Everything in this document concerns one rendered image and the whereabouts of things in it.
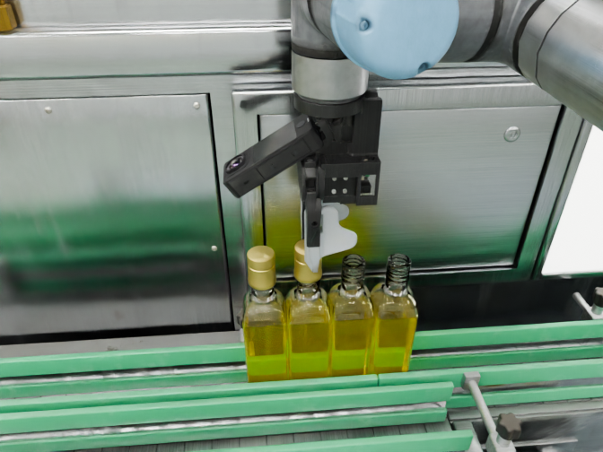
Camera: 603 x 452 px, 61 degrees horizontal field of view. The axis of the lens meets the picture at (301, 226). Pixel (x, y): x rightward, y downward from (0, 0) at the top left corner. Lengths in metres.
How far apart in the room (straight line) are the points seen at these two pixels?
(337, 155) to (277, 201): 0.21
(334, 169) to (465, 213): 0.33
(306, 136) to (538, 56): 0.22
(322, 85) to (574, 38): 0.21
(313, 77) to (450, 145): 0.30
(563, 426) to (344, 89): 0.64
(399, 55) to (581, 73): 0.11
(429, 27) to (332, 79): 0.14
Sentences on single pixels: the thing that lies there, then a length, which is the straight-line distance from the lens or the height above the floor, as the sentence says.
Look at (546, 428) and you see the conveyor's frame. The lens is 0.91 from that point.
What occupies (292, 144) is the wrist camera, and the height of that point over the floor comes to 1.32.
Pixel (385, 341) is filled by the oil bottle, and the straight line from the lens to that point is 0.70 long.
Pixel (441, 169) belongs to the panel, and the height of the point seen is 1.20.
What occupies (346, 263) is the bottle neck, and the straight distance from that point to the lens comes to 0.63.
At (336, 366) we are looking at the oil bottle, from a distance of 0.73.
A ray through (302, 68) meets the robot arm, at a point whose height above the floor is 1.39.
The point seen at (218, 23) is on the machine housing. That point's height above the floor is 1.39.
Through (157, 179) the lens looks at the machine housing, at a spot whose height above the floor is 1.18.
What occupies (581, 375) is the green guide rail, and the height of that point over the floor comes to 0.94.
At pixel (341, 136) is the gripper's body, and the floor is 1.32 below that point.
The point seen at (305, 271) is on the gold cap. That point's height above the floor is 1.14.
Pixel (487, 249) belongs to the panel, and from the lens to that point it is 0.86.
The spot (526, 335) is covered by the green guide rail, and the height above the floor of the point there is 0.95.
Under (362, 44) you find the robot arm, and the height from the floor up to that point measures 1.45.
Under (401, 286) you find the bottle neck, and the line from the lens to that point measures 0.66.
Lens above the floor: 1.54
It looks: 35 degrees down
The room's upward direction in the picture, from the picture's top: straight up
